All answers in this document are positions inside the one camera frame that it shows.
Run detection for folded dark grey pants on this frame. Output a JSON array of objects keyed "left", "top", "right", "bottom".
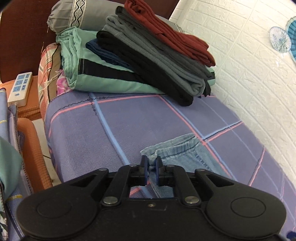
[{"left": 115, "top": 6, "right": 214, "bottom": 80}]

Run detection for folded light grey pants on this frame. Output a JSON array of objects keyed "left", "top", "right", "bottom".
[{"left": 102, "top": 15, "right": 207, "bottom": 96}]

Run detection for blue round wall decoration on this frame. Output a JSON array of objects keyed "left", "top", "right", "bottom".
[{"left": 285, "top": 18, "right": 296, "bottom": 64}]

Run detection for folded navy pants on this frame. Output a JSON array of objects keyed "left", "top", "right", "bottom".
[{"left": 85, "top": 39, "right": 134, "bottom": 70}]

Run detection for teal cloth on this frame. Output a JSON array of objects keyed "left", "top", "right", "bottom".
[{"left": 0, "top": 137, "right": 23, "bottom": 202}]

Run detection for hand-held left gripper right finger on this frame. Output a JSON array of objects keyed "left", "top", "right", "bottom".
[{"left": 155, "top": 156, "right": 234, "bottom": 205}]

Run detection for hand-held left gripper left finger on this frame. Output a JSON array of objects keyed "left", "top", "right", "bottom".
[{"left": 69, "top": 155, "right": 149, "bottom": 206}]

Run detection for brown headboard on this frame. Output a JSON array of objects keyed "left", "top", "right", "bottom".
[{"left": 0, "top": 0, "right": 181, "bottom": 84}]

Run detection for folded black pants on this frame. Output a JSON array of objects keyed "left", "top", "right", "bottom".
[{"left": 96, "top": 31, "right": 194, "bottom": 107}]

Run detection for green quilt with black stripe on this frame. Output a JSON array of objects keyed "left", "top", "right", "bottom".
[{"left": 55, "top": 27, "right": 216, "bottom": 94}]

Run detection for blue denim jeans pants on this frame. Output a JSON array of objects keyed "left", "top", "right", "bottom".
[{"left": 140, "top": 133, "right": 237, "bottom": 199}]

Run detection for blue printed cloth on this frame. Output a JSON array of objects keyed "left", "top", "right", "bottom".
[{"left": 0, "top": 89, "right": 33, "bottom": 241}]

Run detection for small clear round wall decoration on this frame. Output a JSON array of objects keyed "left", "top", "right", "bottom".
[{"left": 269, "top": 26, "right": 291, "bottom": 51}]

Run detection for orange woven chair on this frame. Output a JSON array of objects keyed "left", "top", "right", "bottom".
[{"left": 0, "top": 76, "right": 53, "bottom": 193}]

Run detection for purple plaid bed sheet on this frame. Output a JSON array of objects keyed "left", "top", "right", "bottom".
[{"left": 44, "top": 93, "right": 296, "bottom": 232}]

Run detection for grey patterned pillow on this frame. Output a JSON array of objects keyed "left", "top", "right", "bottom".
[{"left": 47, "top": 0, "right": 183, "bottom": 32}]

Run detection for white power strip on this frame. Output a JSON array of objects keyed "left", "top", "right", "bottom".
[{"left": 7, "top": 72, "right": 33, "bottom": 107}]

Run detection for folded red pants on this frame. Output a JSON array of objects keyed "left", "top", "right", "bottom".
[{"left": 124, "top": 0, "right": 216, "bottom": 67}]

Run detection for pink plaid mattress pad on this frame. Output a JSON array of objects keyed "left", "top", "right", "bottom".
[{"left": 38, "top": 42, "right": 70, "bottom": 121}]

